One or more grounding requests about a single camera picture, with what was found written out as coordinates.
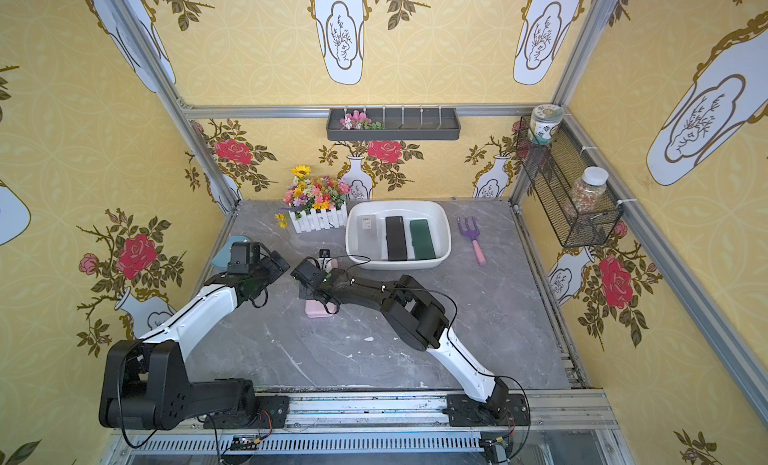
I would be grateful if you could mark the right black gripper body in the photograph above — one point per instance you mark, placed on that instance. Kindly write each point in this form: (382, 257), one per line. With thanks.
(310, 278)

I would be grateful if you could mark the pink pencil case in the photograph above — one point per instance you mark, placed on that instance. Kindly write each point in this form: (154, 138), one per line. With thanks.
(315, 309)

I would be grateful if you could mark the aluminium front rail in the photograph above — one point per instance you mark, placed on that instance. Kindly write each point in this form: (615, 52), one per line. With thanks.
(565, 424)

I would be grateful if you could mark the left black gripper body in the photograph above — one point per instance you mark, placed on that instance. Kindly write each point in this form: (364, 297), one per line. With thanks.
(264, 273)

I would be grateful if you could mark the green pencil case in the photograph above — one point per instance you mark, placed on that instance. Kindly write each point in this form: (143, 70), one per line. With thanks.
(421, 240)

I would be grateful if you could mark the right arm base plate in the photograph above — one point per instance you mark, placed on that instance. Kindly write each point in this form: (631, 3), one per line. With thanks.
(511, 409)

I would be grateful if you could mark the flowers in white fence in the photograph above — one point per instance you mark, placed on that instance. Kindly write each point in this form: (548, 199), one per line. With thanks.
(314, 203)

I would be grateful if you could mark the purple garden fork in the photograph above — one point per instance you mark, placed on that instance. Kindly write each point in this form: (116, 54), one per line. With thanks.
(468, 228)

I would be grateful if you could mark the grey wall shelf tray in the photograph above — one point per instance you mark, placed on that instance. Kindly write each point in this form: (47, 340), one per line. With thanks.
(401, 123)

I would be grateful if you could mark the black pencil case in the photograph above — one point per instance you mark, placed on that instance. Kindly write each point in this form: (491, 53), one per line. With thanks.
(396, 239)

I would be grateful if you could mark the clear pencil case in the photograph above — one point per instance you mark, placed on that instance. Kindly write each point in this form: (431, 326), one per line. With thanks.
(371, 237)

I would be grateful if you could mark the glass jar white lid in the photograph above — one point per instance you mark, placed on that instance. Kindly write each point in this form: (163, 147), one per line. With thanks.
(587, 191)

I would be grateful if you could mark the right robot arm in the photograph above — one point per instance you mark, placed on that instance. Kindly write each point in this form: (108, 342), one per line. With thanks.
(419, 320)

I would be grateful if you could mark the pink flowers in tray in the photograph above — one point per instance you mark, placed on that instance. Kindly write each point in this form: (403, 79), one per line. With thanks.
(359, 121)

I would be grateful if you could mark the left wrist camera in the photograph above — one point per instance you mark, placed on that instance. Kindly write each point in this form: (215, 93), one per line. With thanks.
(244, 258)

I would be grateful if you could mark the patterned tin jar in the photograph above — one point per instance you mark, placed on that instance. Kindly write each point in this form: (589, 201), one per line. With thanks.
(544, 123)

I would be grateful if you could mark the black wire basket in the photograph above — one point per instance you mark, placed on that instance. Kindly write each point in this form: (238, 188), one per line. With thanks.
(553, 171)

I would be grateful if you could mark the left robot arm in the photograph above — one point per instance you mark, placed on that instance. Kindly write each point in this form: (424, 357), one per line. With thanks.
(146, 384)

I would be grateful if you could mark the small circuit board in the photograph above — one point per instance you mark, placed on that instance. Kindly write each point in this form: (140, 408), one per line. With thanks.
(242, 443)

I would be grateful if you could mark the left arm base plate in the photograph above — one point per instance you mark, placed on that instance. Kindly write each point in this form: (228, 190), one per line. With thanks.
(270, 412)

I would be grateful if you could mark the white plastic storage box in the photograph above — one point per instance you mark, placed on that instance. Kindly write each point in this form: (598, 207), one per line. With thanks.
(409, 210)

